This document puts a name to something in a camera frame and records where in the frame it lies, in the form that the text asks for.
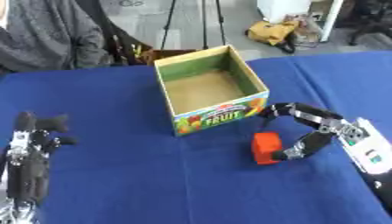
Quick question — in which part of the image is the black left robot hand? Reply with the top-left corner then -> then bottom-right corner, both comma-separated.
1,111 -> 80,208

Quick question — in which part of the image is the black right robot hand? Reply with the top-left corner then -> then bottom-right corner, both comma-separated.
257,101 -> 371,162

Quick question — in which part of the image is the cardboard box with green inside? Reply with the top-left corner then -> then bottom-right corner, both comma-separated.
153,45 -> 271,137

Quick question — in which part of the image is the orange block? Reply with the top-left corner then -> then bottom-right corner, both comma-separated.
249,131 -> 284,165

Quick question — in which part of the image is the yellow bag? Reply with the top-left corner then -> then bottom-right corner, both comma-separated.
245,19 -> 302,54

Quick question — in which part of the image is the white cabinet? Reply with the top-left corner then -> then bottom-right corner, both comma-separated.
255,0 -> 347,43

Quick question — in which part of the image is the person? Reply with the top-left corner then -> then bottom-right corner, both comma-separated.
0,0 -> 116,74

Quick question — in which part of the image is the black chair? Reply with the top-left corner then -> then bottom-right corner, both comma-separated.
347,0 -> 392,46

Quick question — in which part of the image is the black tripod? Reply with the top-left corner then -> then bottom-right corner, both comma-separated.
159,0 -> 228,51

